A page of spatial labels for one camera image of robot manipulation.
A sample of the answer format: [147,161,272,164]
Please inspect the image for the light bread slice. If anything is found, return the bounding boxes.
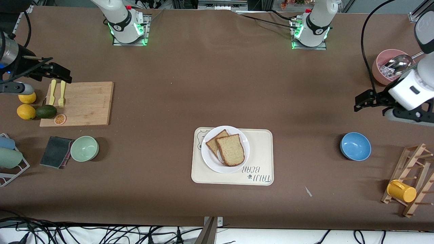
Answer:
[215,134,245,167]

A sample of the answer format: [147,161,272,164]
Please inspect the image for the dark-crust bread slice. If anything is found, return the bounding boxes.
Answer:
[205,129,230,157]

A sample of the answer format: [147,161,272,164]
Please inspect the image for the white round plate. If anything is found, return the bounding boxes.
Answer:
[201,125,251,174]

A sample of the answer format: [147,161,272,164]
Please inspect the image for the yellow plastic knife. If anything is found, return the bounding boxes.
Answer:
[48,80,57,106]

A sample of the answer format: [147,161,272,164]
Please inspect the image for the yellow plastic fork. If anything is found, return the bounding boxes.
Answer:
[58,81,66,108]

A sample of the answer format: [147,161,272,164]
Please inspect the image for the pink bowl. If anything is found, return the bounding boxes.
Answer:
[372,49,417,86]

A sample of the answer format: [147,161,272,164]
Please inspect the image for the clear crumpled ice pieces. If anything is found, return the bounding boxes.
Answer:
[379,63,395,79]

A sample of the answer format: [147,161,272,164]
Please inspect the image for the bamboo cutting board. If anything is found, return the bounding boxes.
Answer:
[40,81,114,127]

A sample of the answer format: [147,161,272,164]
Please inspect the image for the green avocado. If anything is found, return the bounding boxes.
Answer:
[35,105,57,119]

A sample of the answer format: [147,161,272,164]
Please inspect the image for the metal ladle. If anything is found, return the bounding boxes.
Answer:
[383,51,426,76]

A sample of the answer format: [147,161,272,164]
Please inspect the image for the blue bowl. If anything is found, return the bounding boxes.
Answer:
[340,132,372,161]

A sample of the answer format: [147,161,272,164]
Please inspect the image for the wooden cup rack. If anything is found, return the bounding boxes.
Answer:
[381,143,434,218]

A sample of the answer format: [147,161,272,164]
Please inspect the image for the dark grey folded cloth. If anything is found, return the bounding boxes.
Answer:
[40,136,74,169]

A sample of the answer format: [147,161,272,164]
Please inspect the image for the light green bowl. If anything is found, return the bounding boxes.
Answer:
[70,136,99,162]

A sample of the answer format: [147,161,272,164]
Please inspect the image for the yellow mug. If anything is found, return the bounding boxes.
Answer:
[387,180,417,203]

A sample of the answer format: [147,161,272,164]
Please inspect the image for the pink folded cloth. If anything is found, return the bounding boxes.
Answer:
[60,149,73,169]

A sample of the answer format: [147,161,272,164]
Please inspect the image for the pale green cup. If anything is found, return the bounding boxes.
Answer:
[0,148,23,169]

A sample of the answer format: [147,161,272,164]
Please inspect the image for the cream bear-print tray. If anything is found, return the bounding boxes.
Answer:
[191,127,274,186]

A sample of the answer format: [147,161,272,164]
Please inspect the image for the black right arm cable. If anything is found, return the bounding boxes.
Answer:
[20,12,33,52]

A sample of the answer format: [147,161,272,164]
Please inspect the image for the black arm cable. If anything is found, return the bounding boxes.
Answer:
[361,0,395,94]
[20,12,33,52]

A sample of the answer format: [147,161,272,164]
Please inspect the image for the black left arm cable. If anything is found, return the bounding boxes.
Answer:
[361,0,395,94]

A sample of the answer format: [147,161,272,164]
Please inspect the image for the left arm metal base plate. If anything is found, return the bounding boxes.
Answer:
[291,19,327,50]

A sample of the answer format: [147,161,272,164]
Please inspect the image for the aluminium corner frame profile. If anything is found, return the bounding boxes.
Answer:
[409,0,434,23]

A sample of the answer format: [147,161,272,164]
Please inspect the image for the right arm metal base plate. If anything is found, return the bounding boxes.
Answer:
[113,14,150,46]

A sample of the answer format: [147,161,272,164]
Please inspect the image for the white wire rack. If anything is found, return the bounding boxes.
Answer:
[0,133,30,187]

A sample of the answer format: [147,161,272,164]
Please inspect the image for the black cable across table edge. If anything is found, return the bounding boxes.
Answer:
[237,13,300,30]

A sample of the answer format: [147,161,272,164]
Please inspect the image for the metal table edge bracket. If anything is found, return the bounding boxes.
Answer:
[203,217,224,228]

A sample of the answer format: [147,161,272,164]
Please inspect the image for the dark camera mount strut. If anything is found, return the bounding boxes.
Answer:
[195,217,217,244]

